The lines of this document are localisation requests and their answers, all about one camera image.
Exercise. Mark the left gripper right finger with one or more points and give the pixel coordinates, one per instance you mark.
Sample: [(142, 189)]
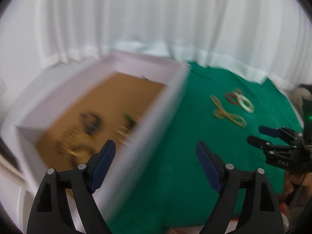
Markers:
[(260, 211)]

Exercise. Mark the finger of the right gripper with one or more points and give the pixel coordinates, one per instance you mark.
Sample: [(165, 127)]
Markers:
[(259, 143), (272, 132)]

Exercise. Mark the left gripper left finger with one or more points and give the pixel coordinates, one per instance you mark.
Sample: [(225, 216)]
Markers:
[(50, 211)]

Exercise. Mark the dark blurred jewelry piece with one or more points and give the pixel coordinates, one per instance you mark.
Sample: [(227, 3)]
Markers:
[(130, 122)]

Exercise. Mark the person's right hand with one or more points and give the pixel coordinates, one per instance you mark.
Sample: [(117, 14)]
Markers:
[(298, 184)]

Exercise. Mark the white jade bangle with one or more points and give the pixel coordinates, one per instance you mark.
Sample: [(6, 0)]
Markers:
[(245, 103)]

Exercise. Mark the green patterned cloth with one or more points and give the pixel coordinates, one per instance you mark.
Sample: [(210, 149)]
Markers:
[(173, 190)]

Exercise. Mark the white curtain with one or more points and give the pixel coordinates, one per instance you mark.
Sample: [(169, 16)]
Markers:
[(255, 39)]

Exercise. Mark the white cardboard box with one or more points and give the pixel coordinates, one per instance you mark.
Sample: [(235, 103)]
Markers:
[(68, 113)]

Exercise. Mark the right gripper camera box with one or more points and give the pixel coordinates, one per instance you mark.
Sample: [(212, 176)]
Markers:
[(306, 116)]

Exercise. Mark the dark brown door frame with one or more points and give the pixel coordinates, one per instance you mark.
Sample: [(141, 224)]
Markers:
[(10, 167)]

